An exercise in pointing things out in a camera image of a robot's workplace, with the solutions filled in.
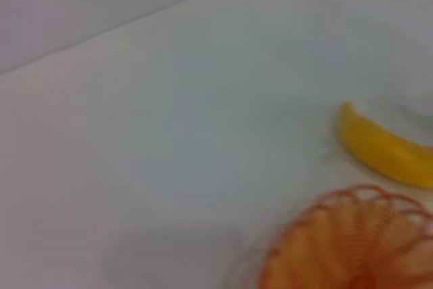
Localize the yellow banana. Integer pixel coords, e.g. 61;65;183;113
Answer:
338;99;433;190

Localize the orange plastic wire basket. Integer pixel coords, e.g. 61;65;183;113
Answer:
259;183;433;289

